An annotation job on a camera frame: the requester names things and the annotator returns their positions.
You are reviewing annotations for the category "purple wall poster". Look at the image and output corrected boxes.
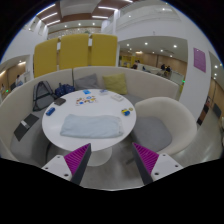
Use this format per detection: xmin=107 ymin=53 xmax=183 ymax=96
xmin=194 ymin=48 xmax=206 ymax=72

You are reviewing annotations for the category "black laptop on sofa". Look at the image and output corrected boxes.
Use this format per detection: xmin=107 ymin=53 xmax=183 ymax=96
xmin=14 ymin=114 xmax=39 ymax=141

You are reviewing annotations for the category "middle yellow partition panel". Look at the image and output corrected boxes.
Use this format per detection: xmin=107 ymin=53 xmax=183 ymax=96
xmin=59 ymin=34 xmax=89 ymax=70

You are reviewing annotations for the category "curved white sofa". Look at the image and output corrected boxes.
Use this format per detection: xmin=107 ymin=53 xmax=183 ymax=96
xmin=0 ymin=66 xmax=178 ymax=166

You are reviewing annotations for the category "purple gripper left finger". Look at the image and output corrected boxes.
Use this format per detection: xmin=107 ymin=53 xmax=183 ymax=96
xmin=42 ymin=143 xmax=91 ymax=185

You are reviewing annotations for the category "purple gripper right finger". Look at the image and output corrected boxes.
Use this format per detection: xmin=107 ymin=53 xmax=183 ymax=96
xmin=132 ymin=143 xmax=182 ymax=185

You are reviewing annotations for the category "blue yellow toy block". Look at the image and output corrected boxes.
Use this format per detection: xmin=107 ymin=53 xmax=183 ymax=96
xmin=121 ymin=108 xmax=130 ymax=116

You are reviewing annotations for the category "yellow partition panel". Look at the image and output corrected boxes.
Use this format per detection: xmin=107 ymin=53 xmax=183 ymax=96
xmin=91 ymin=34 xmax=117 ymax=66
xmin=33 ymin=38 xmax=58 ymax=78
xmin=59 ymin=34 xmax=89 ymax=70

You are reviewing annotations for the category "yellow-green cushion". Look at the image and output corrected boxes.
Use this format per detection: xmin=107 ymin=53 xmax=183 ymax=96
xmin=103 ymin=73 xmax=128 ymax=95

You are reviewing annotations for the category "white box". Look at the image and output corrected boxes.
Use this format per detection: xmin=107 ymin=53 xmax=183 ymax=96
xmin=111 ymin=94 xmax=124 ymax=102

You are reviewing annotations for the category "right yellow partition panel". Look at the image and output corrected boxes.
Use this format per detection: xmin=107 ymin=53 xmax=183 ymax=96
xmin=91 ymin=34 xmax=117 ymax=66

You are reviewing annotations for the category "white blue packet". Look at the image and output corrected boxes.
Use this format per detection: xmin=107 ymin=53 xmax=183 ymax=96
xmin=99 ymin=89 xmax=109 ymax=95

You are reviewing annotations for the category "dark blue bag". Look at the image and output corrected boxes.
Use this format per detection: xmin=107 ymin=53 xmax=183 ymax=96
xmin=55 ymin=84 xmax=75 ymax=97

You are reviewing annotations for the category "small blue packet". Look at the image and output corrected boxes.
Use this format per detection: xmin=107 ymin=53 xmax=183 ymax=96
xmin=83 ymin=90 xmax=91 ymax=95

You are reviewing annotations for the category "colourful card sheet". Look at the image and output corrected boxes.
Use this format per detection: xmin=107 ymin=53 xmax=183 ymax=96
xmin=76 ymin=96 xmax=97 ymax=106

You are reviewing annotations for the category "round white table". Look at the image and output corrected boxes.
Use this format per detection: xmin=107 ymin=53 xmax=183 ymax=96
xmin=42 ymin=89 xmax=136 ymax=166

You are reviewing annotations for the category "left yellow partition panel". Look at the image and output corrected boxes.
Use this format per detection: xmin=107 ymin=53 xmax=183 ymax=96
xmin=33 ymin=38 xmax=58 ymax=78

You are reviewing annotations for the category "light blue towel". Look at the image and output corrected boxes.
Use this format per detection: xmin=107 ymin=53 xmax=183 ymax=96
xmin=60 ymin=114 xmax=124 ymax=139

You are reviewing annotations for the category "white armchair grey cushion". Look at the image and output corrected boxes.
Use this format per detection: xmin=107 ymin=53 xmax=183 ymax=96
xmin=131 ymin=97 xmax=197 ymax=155

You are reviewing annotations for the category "blue box left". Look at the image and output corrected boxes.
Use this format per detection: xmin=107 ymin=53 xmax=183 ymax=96
xmin=46 ymin=107 xmax=55 ymax=116

